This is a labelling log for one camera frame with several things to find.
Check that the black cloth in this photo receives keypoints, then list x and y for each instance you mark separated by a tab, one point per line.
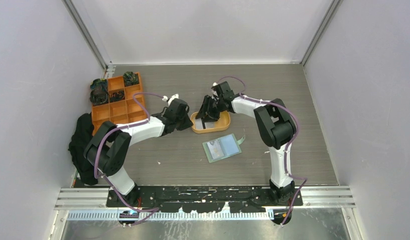
79	141

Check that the green card holder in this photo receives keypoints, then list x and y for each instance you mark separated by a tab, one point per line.
230	146

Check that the dark rolled item left lower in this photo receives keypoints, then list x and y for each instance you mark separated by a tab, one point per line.
99	97

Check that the white magnetic stripe card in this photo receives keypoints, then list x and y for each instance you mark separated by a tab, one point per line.
202	125

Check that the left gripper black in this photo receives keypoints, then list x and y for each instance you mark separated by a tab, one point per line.
187	123

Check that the dark rolled item top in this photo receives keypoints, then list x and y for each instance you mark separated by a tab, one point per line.
130	79

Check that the aluminium frame rail left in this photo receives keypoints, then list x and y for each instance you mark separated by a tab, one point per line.
78	12

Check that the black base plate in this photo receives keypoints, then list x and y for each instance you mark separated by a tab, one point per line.
208	199

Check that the aluminium frame rail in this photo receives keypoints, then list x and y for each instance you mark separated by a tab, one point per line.
328	16
78	12

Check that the orange oval tray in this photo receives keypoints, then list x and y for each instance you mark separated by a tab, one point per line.
220	125

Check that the dark item middle compartment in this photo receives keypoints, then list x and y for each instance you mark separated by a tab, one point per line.
116	96

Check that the dark rolled item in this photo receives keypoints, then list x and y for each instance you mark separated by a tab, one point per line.
99	84
130	79
99	97

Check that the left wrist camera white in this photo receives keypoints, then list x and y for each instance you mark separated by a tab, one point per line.
168	100

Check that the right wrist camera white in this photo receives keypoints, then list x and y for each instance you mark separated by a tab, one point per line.
216	89

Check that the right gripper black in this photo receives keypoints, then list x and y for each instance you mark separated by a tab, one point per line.
203	108

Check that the white slotted cable duct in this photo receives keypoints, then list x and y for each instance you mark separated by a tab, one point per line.
130	215

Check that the orange compartment organizer box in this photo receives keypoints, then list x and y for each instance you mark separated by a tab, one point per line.
120	112

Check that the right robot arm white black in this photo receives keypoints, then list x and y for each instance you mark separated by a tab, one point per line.
275	124

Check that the dark rolled item left upper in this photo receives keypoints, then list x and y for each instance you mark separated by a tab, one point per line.
99	84

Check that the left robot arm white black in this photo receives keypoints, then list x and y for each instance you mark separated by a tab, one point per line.
108	148

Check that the aluminium frame rail right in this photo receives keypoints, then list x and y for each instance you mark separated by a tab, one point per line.
328	16

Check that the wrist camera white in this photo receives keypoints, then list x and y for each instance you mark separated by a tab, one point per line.
216	89
168	100

